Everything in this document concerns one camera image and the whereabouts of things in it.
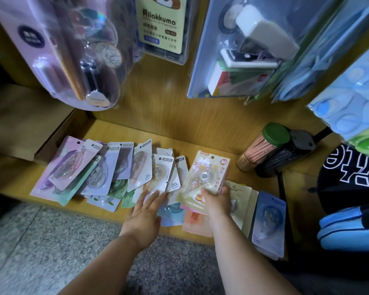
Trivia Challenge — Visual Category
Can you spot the person's left hand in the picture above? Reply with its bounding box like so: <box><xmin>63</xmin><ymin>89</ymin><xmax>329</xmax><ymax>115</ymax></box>
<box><xmin>119</xmin><ymin>190</ymin><xmax>169</xmax><ymax>251</ymax></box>

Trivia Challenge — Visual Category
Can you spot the person's right hand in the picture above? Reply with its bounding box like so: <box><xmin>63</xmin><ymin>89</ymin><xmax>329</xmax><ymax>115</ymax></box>
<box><xmin>200</xmin><ymin>186</ymin><xmax>233</xmax><ymax>225</ymax></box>

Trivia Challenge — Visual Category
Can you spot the cat print correction tape packet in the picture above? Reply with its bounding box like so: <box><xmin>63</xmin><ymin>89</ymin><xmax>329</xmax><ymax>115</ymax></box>
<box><xmin>176</xmin><ymin>150</ymin><xmax>231</xmax><ymax>216</ymax></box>

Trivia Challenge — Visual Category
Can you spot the person's right forearm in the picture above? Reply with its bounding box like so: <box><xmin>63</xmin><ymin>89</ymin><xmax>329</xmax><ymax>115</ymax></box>
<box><xmin>209</xmin><ymin>213</ymin><xmax>300</xmax><ymax>295</ymax></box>

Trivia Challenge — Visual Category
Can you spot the person's left forearm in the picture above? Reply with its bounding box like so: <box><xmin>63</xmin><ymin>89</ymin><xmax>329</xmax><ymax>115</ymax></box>
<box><xmin>58</xmin><ymin>235</ymin><xmax>142</xmax><ymax>295</ymax></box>

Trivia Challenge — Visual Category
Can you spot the green lid pencil tube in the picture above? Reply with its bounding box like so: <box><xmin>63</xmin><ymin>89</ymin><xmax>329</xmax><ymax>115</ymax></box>
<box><xmin>236</xmin><ymin>122</ymin><xmax>291</xmax><ymax>173</ymax></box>

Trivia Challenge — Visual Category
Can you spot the pile of correction tape packets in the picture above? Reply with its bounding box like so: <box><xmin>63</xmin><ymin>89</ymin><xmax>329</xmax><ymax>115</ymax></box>
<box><xmin>30</xmin><ymin>136</ymin><xmax>287</xmax><ymax>261</ymax></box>

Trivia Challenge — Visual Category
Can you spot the grey lid black pencil tube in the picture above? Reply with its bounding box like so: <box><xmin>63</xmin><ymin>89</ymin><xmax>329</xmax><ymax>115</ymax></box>
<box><xmin>255</xmin><ymin>129</ymin><xmax>317</xmax><ymax>178</ymax></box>

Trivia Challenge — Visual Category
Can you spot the wooden shelf unit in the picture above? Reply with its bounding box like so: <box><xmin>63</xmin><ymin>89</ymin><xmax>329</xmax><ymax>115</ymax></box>
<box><xmin>0</xmin><ymin>0</ymin><xmax>369</xmax><ymax>262</ymax></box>

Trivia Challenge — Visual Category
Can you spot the black metal display hook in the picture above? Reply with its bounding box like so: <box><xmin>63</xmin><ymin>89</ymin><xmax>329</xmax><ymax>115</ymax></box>
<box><xmin>312</xmin><ymin>126</ymin><xmax>333</xmax><ymax>144</ymax></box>

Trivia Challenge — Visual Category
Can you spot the black bag with white letters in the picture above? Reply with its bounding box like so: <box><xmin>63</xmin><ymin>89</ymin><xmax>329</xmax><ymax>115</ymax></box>
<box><xmin>316</xmin><ymin>144</ymin><xmax>369</xmax><ymax>214</ymax></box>

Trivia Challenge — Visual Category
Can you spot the blue and black pencil case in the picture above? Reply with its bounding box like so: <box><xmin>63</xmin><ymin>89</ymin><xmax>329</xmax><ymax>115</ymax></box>
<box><xmin>317</xmin><ymin>200</ymin><xmax>369</xmax><ymax>252</ymax></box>

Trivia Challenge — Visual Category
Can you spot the white stapler blister pack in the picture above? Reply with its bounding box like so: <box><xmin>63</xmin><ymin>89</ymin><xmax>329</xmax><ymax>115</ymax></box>
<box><xmin>187</xmin><ymin>0</ymin><xmax>306</xmax><ymax>99</ymax></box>

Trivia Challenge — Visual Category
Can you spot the green scissors packet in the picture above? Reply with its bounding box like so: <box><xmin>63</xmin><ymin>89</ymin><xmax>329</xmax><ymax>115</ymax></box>
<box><xmin>348</xmin><ymin>123</ymin><xmax>369</xmax><ymax>165</ymax></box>

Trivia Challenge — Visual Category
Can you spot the brown cardboard box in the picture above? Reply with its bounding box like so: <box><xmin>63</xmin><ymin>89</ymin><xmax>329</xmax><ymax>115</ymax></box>
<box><xmin>0</xmin><ymin>83</ymin><xmax>77</xmax><ymax>162</ymax></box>

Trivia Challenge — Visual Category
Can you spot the light blue scissors packet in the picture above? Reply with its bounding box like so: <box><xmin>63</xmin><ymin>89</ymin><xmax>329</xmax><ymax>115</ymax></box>
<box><xmin>307</xmin><ymin>39</ymin><xmax>369</xmax><ymax>142</ymax></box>

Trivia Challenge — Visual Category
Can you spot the yellow label bear refill box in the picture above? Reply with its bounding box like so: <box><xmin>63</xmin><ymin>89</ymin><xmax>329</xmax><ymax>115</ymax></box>
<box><xmin>135</xmin><ymin>0</ymin><xmax>192</xmax><ymax>66</ymax></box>

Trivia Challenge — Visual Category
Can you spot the blue hanging stationery packet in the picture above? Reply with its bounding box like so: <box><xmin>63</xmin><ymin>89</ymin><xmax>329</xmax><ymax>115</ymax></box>
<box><xmin>271</xmin><ymin>0</ymin><xmax>369</xmax><ymax>103</ymax></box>

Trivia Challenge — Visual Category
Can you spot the purple pen blister pack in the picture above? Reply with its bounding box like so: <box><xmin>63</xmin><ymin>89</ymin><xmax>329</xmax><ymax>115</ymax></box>
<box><xmin>0</xmin><ymin>0</ymin><xmax>125</xmax><ymax>112</ymax></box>

